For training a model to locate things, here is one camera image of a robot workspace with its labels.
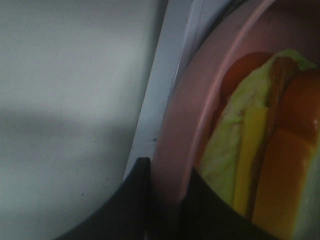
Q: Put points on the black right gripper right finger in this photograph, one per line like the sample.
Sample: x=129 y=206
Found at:
x=204 y=216

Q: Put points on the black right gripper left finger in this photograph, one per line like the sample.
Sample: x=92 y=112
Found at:
x=123 y=216

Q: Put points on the toy sandwich with bread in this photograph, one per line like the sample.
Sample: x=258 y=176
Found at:
x=262 y=157

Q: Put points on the pink round plate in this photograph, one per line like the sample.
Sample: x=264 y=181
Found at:
x=255 y=26

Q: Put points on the white microwave oven body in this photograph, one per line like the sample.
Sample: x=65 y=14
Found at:
x=83 y=88

